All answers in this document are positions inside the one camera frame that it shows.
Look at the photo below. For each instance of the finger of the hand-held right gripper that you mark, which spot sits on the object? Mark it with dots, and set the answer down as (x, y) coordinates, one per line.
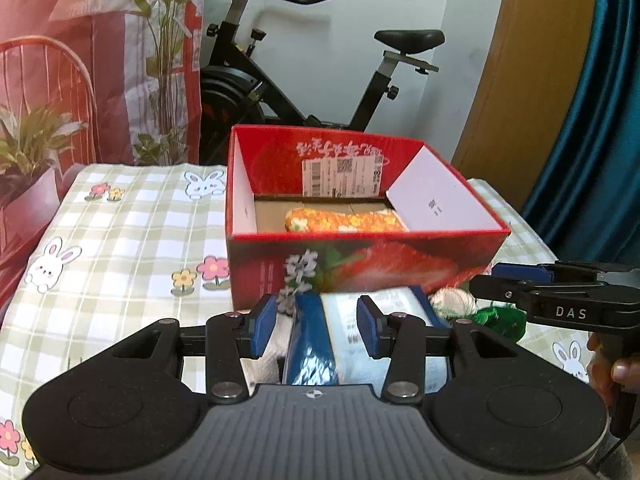
(550, 305)
(520, 272)

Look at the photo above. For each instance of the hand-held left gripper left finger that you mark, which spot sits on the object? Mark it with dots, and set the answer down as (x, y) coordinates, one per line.
(263, 327)

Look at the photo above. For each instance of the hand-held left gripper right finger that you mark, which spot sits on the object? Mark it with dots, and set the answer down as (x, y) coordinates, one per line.
(370, 330)

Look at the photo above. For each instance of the blue and white soft packet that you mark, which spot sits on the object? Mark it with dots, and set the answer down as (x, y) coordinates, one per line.
(320, 340)

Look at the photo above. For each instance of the green tinsel pompom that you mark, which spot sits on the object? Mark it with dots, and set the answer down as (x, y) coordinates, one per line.
(495, 322)

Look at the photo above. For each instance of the red strawberry print cardboard box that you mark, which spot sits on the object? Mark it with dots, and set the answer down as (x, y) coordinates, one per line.
(380, 260)

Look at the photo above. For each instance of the person's right hand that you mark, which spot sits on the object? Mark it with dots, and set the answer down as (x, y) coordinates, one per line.
(625, 374)

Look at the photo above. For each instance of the orange floral cloth roll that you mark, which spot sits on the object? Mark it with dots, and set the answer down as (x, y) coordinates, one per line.
(345, 221)

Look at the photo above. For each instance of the blue curtain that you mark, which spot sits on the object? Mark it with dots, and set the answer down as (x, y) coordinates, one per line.
(600, 135)

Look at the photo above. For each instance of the wooden door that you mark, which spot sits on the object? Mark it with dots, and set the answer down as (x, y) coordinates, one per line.
(530, 85)

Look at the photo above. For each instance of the black exercise bike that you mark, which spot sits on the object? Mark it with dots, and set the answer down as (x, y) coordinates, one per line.
(235, 85)

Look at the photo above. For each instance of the printed backdrop cloth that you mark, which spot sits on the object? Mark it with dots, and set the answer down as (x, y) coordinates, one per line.
(60, 60)

